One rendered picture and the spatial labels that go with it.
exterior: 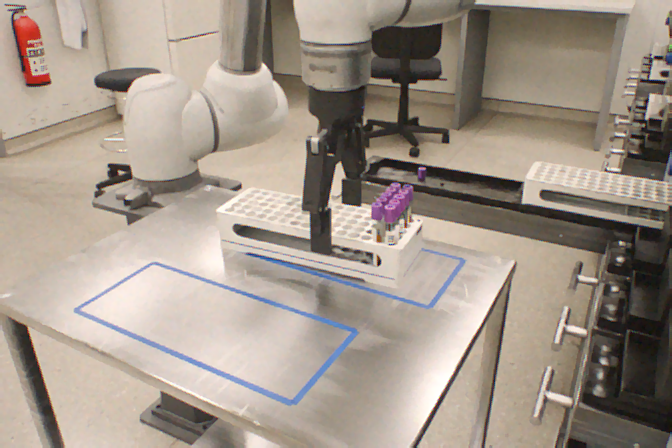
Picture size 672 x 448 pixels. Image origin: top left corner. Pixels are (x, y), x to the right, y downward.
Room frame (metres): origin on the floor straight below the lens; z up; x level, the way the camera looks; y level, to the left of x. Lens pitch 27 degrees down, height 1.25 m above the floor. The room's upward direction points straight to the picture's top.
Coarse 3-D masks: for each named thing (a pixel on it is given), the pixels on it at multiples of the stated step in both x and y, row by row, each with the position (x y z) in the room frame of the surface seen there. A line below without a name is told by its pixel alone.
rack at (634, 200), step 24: (552, 168) 1.01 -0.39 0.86; (576, 168) 1.00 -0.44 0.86; (528, 192) 0.95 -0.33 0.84; (552, 192) 1.02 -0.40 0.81; (576, 192) 0.91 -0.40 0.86; (600, 192) 0.90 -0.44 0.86; (624, 192) 0.90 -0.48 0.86; (648, 192) 0.90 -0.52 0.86; (600, 216) 0.89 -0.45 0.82; (624, 216) 0.87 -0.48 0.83; (648, 216) 0.87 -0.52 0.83
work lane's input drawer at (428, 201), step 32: (384, 160) 1.19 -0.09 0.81; (416, 192) 1.03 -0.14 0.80; (448, 192) 1.01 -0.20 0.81; (480, 192) 1.03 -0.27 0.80; (512, 192) 1.03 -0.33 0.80; (480, 224) 0.97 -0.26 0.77; (512, 224) 0.94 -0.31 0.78; (544, 224) 0.92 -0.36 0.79; (576, 224) 0.89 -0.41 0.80; (608, 224) 0.88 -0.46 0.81
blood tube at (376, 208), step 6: (372, 204) 0.69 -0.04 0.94; (378, 204) 0.69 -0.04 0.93; (372, 210) 0.68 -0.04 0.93; (378, 210) 0.68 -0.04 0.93; (372, 216) 0.68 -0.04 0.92; (378, 216) 0.68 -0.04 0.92; (372, 222) 0.69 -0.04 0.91; (378, 222) 0.68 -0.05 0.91; (372, 228) 0.69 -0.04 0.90; (378, 228) 0.68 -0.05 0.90; (378, 234) 0.68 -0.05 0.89; (378, 240) 0.68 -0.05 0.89; (378, 258) 0.68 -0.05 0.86; (378, 264) 0.68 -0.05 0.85
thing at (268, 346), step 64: (192, 192) 0.99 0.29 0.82; (128, 256) 0.75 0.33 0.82; (192, 256) 0.75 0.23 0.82; (256, 256) 0.75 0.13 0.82; (448, 256) 0.75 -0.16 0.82; (0, 320) 0.64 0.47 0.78; (64, 320) 0.59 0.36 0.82; (128, 320) 0.59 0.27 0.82; (192, 320) 0.59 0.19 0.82; (256, 320) 0.59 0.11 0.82; (320, 320) 0.59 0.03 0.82; (384, 320) 0.59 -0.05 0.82; (448, 320) 0.59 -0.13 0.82; (192, 384) 0.48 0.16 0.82; (256, 384) 0.48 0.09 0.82; (320, 384) 0.48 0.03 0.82; (384, 384) 0.48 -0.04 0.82; (448, 384) 0.48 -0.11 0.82
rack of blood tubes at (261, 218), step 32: (256, 192) 0.86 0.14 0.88; (224, 224) 0.78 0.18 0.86; (256, 224) 0.75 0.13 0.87; (288, 224) 0.74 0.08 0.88; (352, 224) 0.74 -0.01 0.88; (416, 224) 0.74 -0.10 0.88; (288, 256) 0.73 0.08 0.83; (320, 256) 0.71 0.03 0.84; (352, 256) 0.71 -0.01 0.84; (384, 256) 0.67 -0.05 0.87; (416, 256) 0.72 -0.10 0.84
